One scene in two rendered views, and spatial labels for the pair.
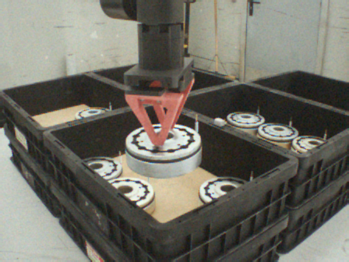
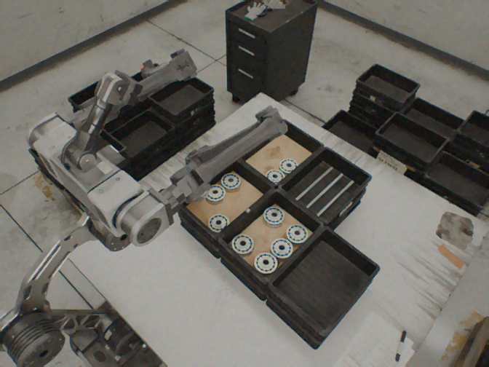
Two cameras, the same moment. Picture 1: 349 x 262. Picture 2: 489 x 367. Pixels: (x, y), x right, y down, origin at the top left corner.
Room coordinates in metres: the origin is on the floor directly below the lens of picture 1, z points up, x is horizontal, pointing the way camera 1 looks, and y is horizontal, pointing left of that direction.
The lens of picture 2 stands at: (0.52, -1.09, 2.45)
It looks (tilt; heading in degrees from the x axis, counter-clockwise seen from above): 52 degrees down; 82
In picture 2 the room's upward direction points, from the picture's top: 2 degrees clockwise
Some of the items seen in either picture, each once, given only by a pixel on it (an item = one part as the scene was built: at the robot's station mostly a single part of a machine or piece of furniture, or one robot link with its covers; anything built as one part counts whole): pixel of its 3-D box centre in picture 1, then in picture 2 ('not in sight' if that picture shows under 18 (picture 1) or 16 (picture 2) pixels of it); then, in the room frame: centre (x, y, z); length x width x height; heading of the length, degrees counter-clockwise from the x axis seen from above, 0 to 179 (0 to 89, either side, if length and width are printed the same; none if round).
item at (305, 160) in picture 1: (264, 115); (271, 232); (0.78, -0.21, 0.92); 0.40 x 0.30 x 0.02; 39
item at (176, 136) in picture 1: (163, 137); not in sight; (0.46, 0.01, 1.00); 0.05 x 0.05 x 0.01
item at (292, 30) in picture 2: not in sight; (268, 56); (1.11, 1.80, 0.45); 0.60 x 0.45 x 0.90; 41
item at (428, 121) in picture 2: not in sight; (423, 134); (2.19, 0.88, 0.31); 0.40 x 0.30 x 0.34; 131
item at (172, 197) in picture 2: not in sight; (169, 200); (0.39, -0.37, 1.45); 0.09 x 0.08 x 0.12; 131
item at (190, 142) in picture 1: (163, 140); not in sight; (0.46, 0.01, 1.00); 0.10 x 0.10 x 0.01
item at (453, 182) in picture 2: not in sight; (450, 193); (2.15, 0.31, 0.31); 0.40 x 0.30 x 0.34; 131
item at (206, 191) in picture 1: (227, 192); (218, 223); (0.55, -0.10, 0.86); 0.10 x 0.10 x 0.01
